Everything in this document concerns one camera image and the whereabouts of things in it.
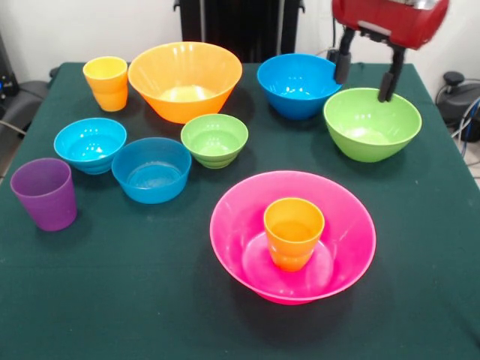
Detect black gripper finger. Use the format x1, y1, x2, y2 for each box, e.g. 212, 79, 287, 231
377, 45, 407, 104
333, 27, 356, 85

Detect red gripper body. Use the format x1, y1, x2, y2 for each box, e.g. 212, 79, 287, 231
331, 0, 450, 51

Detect large green bowl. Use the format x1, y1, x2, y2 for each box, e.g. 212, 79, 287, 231
323, 87, 423, 164

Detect orange cup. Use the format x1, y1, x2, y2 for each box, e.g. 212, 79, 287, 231
263, 197, 326, 273

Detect large pink bowl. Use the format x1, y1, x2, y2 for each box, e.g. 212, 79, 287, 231
208, 170, 377, 305

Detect black computer tower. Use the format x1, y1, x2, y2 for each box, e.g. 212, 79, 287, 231
0, 31, 20, 99

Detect medium blue bowl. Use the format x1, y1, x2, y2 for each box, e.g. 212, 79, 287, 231
256, 53, 344, 121

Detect small green bowl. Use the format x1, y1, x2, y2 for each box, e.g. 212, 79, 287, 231
180, 113, 249, 170

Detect large orange bowl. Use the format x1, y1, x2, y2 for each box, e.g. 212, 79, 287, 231
127, 41, 244, 125

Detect dark blue bowl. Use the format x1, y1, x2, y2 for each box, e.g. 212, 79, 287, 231
111, 136, 193, 206

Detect yellow cup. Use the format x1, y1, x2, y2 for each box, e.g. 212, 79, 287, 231
82, 55, 129, 113

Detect small light blue bowl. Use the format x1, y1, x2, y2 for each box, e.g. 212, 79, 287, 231
53, 117, 128, 176

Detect dark green tablecloth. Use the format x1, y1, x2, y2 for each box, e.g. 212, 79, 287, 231
0, 61, 480, 360

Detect purple cup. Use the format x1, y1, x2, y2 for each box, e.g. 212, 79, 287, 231
10, 157, 78, 233

